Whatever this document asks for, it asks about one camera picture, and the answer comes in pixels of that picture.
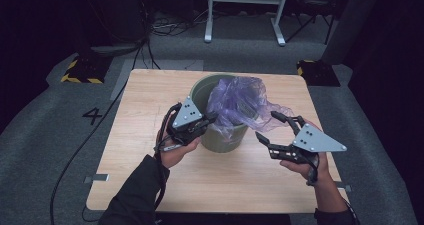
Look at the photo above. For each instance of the person's right hand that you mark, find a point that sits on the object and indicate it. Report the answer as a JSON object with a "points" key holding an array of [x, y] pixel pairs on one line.
{"points": [[320, 171]]}

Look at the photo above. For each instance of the black yellow striped base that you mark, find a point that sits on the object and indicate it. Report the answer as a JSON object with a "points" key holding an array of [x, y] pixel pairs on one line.
{"points": [[318, 73], [88, 70]]}

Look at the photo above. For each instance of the grey tape strip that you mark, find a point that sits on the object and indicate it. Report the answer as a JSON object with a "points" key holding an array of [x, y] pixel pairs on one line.
{"points": [[98, 178], [343, 186]]}

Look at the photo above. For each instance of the black tripod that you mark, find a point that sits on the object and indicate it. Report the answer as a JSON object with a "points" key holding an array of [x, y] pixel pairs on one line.
{"points": [[313, 5]]}

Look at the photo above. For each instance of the purple plastic trash bag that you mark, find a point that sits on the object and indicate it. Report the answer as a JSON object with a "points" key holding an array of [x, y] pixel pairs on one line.
{"points": [[236, 101]]}

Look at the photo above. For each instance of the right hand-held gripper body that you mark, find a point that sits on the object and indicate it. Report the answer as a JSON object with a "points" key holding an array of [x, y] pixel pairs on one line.
{"points": [[316, 141]]}

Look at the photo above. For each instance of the green plastic trash bin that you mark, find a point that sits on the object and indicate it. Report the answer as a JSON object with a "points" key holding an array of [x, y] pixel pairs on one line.
{"points": [[218, 140]]}

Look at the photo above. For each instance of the person's left hand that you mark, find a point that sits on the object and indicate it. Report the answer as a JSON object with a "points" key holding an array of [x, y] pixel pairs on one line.
{"points": [[170, 151]]}

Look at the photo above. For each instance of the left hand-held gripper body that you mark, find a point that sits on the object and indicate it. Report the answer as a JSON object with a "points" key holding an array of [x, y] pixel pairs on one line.
{"points": [[188, 115]]}

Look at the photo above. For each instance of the grey pillar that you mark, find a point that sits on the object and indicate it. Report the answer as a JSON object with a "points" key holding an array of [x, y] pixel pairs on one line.
{"points": [[350, 25]]}

